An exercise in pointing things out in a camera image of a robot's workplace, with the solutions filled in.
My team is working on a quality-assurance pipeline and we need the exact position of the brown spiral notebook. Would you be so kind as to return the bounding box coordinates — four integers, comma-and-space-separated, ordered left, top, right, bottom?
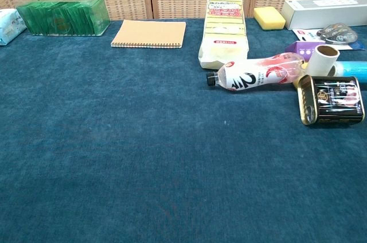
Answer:
110, 19, 187, 49

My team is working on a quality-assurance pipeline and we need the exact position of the correction tape blister pack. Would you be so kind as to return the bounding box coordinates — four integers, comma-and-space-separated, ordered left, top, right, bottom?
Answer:
292, 22, 367, 51

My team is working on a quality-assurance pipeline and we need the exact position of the black luncheon meat can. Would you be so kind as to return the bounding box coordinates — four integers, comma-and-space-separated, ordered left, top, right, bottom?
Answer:
296, 75, 365, 126

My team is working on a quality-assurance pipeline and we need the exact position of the white red plastic drink bottle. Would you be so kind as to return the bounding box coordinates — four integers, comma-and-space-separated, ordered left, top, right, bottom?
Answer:
205, 53, 306, 92

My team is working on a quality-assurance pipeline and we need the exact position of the small purple box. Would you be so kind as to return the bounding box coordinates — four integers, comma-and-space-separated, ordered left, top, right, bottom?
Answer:
285, 41, 326, 63

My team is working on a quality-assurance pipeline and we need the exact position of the white paper roll cardboard core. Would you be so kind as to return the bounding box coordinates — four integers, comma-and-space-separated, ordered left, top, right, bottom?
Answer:
306, 45, 341, 77

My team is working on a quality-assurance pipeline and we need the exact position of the large yellow sponge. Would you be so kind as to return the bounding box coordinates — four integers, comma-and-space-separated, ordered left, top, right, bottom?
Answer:
253, 6, 287, 31

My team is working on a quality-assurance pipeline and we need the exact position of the clear box of green packets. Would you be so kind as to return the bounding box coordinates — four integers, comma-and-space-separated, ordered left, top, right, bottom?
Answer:
15, 0, 111, 37

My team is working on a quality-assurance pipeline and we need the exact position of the white power strip box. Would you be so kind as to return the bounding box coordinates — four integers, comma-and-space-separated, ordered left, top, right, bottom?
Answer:
280, 0, 367, 30

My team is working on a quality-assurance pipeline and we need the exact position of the dark blue table cloth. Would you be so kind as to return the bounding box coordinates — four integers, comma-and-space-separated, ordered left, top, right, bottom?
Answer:
0, 18, 367, 243

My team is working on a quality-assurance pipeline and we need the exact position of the light blue wet wipes pack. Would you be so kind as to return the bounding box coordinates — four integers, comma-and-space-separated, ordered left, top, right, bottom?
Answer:
0, 8, 27, 46

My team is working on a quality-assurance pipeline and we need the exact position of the yellow sponge multipack bag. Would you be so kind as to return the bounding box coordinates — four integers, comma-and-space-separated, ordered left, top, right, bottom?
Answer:
198, 0, 249, 70

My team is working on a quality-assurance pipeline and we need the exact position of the light blue wrapped roll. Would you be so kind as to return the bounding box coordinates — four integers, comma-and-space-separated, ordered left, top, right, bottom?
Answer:
328, 61, 367, 77

